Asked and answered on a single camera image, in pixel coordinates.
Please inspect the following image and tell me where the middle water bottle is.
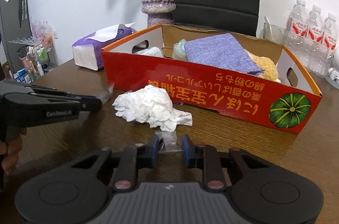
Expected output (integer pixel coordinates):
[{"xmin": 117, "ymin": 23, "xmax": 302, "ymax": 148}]
[{"xmin": 303, "ymin": 5, "xmax": 324, "ymax": 70}]

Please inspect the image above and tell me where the left water bottle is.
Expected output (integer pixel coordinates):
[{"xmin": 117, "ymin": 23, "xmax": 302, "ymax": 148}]
[{"xmin": 286, "ymin": 0, "xmax": 308, "ymax": 56}]

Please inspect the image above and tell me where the right water bottle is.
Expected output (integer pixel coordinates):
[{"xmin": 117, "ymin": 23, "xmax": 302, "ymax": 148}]
[{"xmin": 314, "ymin": 13, "xmax": 338, "ymax": 78}]

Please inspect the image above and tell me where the clear straw in cup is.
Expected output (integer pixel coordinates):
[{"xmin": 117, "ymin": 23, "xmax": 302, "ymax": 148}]
[{"xmin": 264, "ymin": 16, "xmax": 273, "ymax": 41}]

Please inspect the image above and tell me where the cluttered wire shelf rack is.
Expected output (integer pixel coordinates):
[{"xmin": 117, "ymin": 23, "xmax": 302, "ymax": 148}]
[{"xmin": 8, "ymin": 21, "xmax": 58, "ymax": 83}]

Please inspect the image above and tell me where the purple tissue pack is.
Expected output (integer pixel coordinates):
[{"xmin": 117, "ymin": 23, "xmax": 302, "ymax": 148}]
[{"xmin": 72, "ymin": 23, "xmax": 136, "ymax": 71}]

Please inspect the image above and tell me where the small clear plastic wrapper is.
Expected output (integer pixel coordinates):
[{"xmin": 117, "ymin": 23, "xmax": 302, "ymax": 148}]
[{"xmin": 155, "ymin": 131, "xmax": 182, "ymax": 154}]

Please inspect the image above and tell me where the pale green packet in box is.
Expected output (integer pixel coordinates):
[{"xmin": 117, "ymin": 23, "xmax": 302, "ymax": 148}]
[{"xmin": 172, "ymin": 39, "xmax": 188, "ymax": 61}]

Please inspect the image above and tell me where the person's hand on gripper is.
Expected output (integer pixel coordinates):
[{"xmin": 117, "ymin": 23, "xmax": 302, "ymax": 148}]
[{"xmin": 0, "ymin": 128, "xmax": 27, "ymax": 175}]

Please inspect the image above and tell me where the red cardboard pumpkin box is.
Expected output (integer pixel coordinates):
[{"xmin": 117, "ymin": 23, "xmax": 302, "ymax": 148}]
[{"xmin": 101, "ymin": 24, "xmax": 322, "ymax": 134}]

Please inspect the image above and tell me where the water bottle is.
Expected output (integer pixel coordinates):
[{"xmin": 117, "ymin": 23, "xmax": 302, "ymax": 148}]
[
  {"xmin": 286, "ymin": 0, "xmax": 308, "ymax": 56},
  {"xmin": 314, "ymin": 13, "xmax": 338, "ymax": 78},
  {"xmin": 303, "ymin": 5, "xmax": 324, "ymax": 70}
]

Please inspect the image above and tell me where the white tissue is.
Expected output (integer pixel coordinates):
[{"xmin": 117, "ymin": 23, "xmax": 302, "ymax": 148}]
[{"xmin": 112, "ymin": 85, "xmax": 192, "ymax": 132}]

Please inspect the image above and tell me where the green tinted glass cup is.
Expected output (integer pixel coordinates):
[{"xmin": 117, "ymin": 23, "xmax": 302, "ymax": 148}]
[{"xmin": 263, "ymin": 24, "xmax": 287, "ymax": 46}]

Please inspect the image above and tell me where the white astronaut robot figure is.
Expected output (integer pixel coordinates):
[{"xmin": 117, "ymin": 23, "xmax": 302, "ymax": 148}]
[{"xmin": 324, "ymin": 50, "xmax": 339, "ymax": 89}]

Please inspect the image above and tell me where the yellow white plush toy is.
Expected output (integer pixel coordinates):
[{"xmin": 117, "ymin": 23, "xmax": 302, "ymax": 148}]
[{"xmin": 245, "ymin": 50, "xmax": 281, "ymax": 83}]

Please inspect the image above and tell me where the purple woven cloth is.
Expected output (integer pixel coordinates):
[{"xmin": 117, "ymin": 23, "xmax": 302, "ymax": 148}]
[{"xmin": 184, "ymin": 33, "xmax": 264, "ymax": 75}]

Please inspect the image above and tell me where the blue white plastic wrapper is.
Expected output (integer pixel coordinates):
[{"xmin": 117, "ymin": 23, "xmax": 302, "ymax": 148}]
[{"xmin": 98, "ymin": 83, "xmax": 114, "ymax": 105}]

